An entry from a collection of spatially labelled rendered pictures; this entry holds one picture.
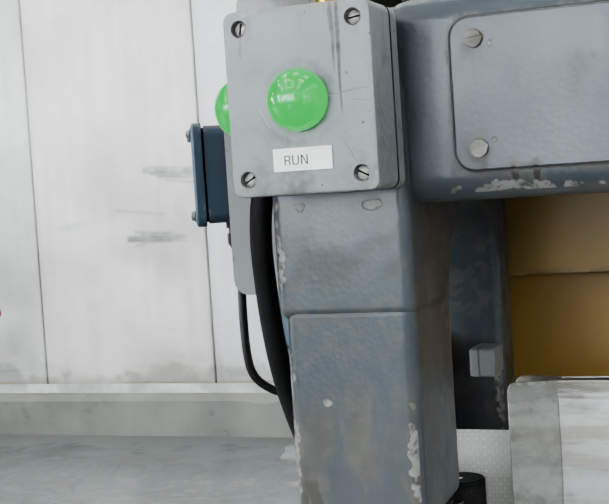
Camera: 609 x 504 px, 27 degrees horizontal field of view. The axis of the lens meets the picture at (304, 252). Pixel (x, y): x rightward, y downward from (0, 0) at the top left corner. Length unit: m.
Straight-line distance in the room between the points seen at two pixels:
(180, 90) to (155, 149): 0.33
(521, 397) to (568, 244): 0.13
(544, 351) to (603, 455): 0.15
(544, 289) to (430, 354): 0.27
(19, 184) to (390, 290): 6.32
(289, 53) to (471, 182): 0.11
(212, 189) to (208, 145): 0.04
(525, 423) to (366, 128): 0.27
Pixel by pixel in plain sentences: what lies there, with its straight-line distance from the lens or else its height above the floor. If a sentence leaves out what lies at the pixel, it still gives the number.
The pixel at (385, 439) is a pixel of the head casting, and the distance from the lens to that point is 0.65.
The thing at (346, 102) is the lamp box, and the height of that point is 1.28.
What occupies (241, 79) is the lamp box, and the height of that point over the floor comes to 1.30.
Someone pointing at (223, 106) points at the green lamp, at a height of 1.29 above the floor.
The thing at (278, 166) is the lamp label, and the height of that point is 1.25.
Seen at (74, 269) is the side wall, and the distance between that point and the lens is 6.77.
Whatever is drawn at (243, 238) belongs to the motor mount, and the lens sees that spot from 1.09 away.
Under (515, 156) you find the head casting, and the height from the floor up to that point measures 1.25.
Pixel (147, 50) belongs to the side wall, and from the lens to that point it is 6.54.
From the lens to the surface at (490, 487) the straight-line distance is 0.82.
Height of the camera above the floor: 1.24
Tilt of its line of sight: 3 degrees down
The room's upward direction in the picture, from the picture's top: 4 degrees counter-clockwise
